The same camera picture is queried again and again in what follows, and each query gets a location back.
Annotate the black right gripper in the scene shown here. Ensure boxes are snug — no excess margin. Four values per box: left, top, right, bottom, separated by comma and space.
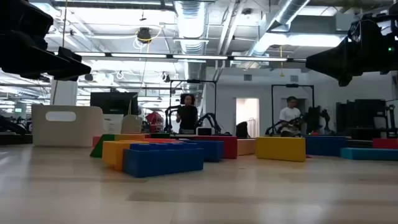
305, 2, 398, 88

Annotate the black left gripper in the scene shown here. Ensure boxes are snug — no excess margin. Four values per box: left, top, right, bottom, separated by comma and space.
0, 0, 93, 82

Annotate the large blue toy brick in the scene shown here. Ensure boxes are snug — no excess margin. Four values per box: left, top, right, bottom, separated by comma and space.
123, 142, 205, 179
183, 139, 225, 163
303, 135, 348, 157

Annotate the small green toy brick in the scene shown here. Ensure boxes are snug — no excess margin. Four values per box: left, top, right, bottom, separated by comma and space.
90, 134, 116, 159

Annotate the small yellow rounded brick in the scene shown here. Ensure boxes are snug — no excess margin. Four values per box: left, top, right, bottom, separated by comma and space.
114, 133, 146, 141

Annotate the small yellow-orange square brick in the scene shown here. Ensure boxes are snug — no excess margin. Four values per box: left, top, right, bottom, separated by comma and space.
101, 139, 150, 172

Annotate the large yellow toy brick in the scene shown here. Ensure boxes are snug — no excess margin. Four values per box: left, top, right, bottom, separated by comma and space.
255, 136, 307, 163

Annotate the large red toy brick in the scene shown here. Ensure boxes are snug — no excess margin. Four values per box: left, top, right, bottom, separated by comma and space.
372, 138, 398, 150
192, 135, 238, 160

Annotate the white pillar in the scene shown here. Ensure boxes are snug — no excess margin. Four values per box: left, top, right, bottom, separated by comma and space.
50, 79, 78, 106

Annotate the black shelving unit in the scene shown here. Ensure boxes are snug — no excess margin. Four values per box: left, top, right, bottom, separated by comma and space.
335, 98, 388, 138

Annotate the white plastic bin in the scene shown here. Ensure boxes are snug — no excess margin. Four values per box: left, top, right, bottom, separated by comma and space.
102, 113, 144, 135
31, 104, 105, 148

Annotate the black monitor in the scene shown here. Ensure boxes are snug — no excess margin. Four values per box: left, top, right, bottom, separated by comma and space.
90, 91, 139, 116

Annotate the person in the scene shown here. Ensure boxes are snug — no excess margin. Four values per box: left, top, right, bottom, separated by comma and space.
277, 95, 303, 137
175, 93, 199, 135

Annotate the black ceiling dome fixture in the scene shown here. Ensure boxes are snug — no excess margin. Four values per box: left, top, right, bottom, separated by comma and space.
136, 27, 152, 44

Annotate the large light blue brick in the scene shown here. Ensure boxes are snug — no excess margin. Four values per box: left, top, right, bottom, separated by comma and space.
340, 147, 398, 162

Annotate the overhead light bar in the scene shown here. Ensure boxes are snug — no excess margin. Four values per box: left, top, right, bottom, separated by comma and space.
54, 51, 307, 63

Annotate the red bag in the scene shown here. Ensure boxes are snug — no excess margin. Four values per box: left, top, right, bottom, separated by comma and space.
145, 111, 164, 134

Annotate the black office chair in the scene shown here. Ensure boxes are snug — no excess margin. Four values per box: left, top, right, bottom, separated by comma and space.
235, 121, 249, 139

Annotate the black background rig frame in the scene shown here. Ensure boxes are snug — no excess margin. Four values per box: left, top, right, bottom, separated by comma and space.
271, 83, 315, 135
169, 78, 218, 134

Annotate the silver ventilation duct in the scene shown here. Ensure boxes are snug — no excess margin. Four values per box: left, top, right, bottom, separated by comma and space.
245, 0, 312, 68
174, 0, 208, 82

